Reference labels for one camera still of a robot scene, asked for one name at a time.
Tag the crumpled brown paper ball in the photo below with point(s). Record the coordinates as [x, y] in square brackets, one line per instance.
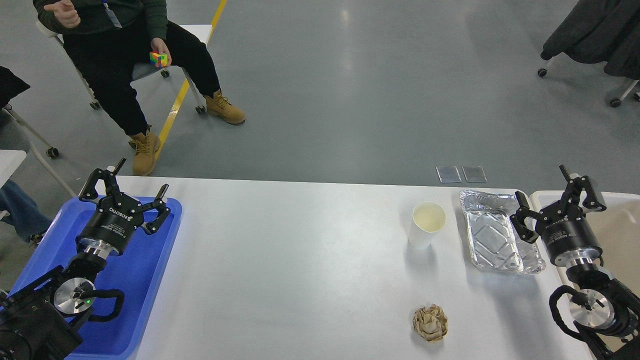
[430, 323]

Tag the chair with dark coat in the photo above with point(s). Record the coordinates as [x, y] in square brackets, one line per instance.
[601, 31]

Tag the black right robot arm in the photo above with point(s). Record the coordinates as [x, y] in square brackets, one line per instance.
[595, 308]

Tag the white paper cup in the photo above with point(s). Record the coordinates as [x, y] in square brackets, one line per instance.
[427, 220]

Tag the grey chair at left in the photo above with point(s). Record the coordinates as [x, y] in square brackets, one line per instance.
[12, 86]

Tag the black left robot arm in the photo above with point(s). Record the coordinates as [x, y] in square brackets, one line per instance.
[89, 287]

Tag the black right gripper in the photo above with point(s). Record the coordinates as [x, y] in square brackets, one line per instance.
[563, 228]

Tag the left floor metal plate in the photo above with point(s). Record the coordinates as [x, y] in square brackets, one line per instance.
[448, 174]

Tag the white rolling chair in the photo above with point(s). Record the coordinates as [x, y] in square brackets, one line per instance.
[141, 70]

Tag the floor metal plate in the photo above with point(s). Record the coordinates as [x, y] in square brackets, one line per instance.
[474, 174]
[448, 174]

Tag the white side table corner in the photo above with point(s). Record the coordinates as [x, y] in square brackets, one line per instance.
[10, 160]

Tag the colourful puzzle cube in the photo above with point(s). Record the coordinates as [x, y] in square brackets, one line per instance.
[159, 60]

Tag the seated person dark clothes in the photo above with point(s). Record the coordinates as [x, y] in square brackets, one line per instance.
[106, 38]

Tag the blue plastic tray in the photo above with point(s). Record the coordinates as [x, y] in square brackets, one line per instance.
[137, 273]

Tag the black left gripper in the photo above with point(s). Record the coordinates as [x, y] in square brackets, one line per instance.
[111, 222]

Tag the right floor metal plate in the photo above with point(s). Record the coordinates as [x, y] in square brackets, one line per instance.
[474, 174]

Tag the aluminium foil tray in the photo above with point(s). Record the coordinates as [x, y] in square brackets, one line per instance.
[492, 241]

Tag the blue jeans leg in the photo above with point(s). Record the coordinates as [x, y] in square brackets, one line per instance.
[29, 223]

